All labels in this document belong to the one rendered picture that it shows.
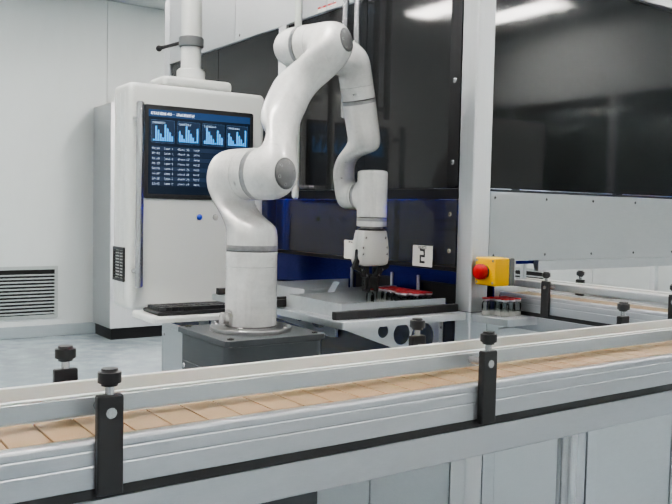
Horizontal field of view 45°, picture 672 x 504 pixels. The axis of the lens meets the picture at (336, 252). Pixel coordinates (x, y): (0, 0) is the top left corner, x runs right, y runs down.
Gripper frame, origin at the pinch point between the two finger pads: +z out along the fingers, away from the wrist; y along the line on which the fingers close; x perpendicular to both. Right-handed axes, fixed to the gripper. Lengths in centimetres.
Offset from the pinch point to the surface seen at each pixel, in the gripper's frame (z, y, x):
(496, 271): -5.7, -14.2, 34.0
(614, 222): -18, -74, 25
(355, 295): 3.9, -0.3, -7.2
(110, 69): -141, -109, -532
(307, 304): 4.2, 22.6, 3.0
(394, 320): 6.6, 10.0, 23.4
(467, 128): -42.6, -14.3, 21.9
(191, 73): -66, 18, -81
